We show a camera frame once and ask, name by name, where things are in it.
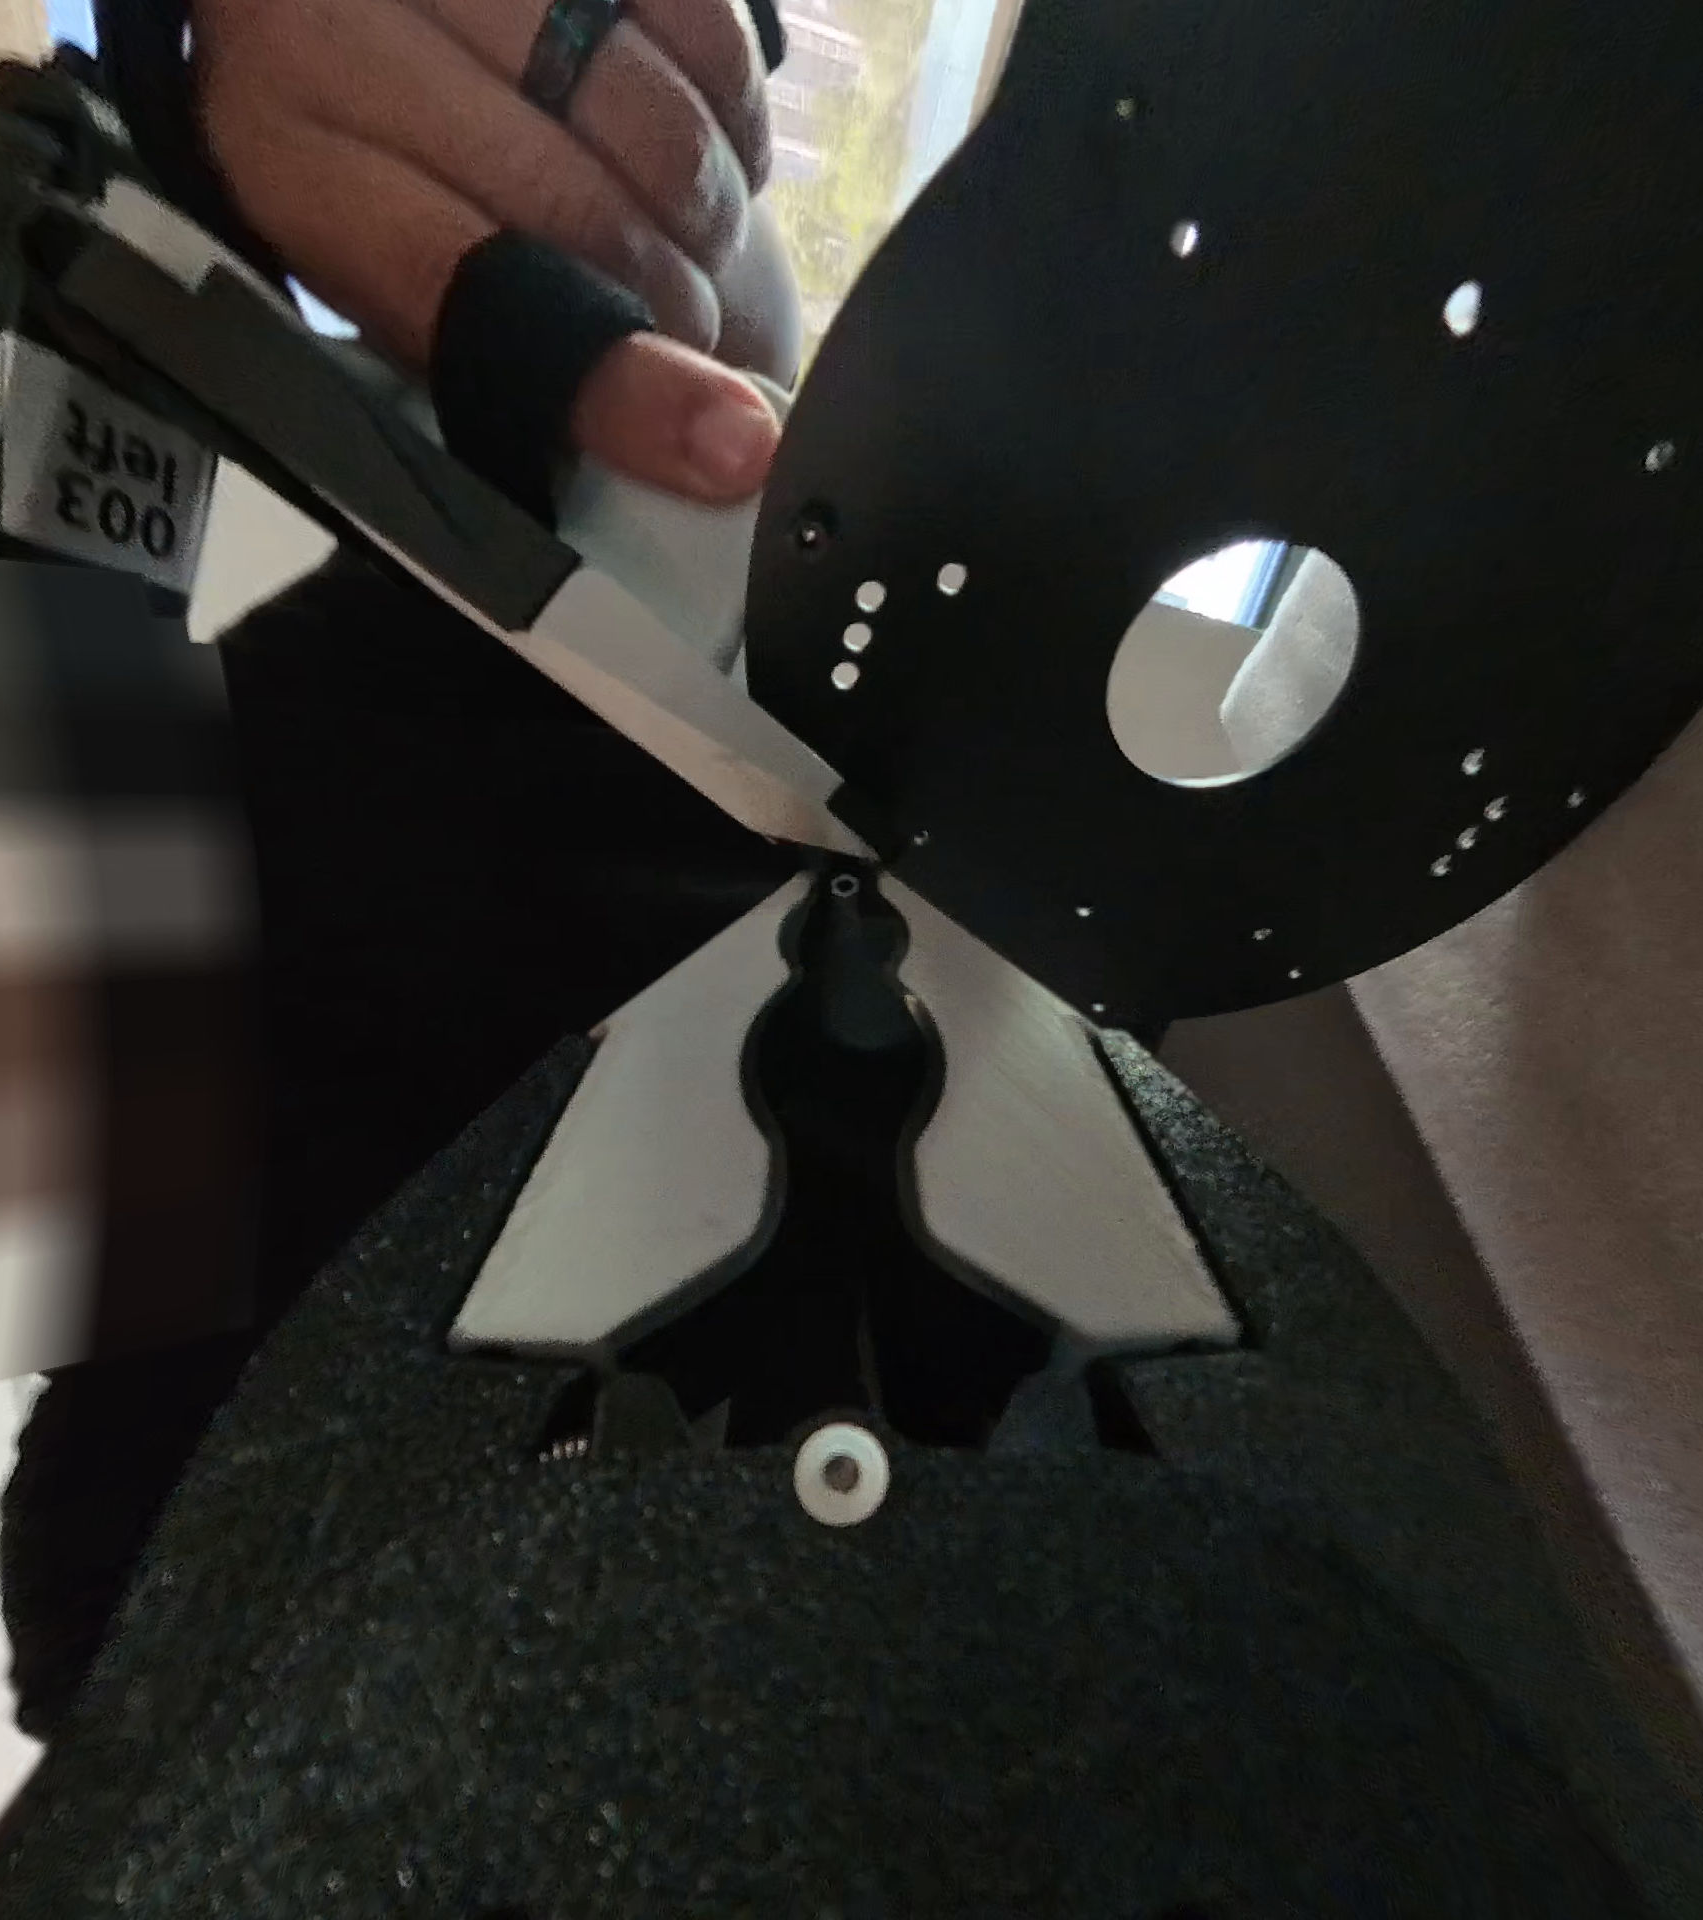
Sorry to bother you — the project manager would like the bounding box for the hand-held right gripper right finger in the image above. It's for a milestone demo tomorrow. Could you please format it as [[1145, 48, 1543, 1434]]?
[[874, 881, 1245, 1359]]

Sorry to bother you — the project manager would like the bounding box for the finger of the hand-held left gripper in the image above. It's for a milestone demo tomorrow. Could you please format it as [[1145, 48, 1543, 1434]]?
[[338, 522, 886, 867]]

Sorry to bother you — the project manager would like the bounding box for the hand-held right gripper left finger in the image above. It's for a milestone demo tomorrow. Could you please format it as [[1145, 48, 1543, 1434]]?
[[446, 874, 812, 1359]]

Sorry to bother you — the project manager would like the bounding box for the small black standoff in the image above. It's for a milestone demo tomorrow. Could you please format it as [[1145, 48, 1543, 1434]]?
[[814, 861, 896, 1052]]

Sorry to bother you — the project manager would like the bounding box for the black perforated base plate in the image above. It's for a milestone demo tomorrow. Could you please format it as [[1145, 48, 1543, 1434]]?
[[736, 0, 1703, 1034]]

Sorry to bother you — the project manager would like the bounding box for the person's left hand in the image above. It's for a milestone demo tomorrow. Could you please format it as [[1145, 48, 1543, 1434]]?
[[192, 0, 790, 499]]

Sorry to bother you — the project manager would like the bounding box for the person's black top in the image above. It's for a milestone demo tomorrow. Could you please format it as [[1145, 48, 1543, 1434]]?
[[0, 570, 854, 1742]]

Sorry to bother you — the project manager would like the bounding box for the dark finger ring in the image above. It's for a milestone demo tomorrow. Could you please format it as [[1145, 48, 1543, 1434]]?
[[518, 0, 636, 121]]

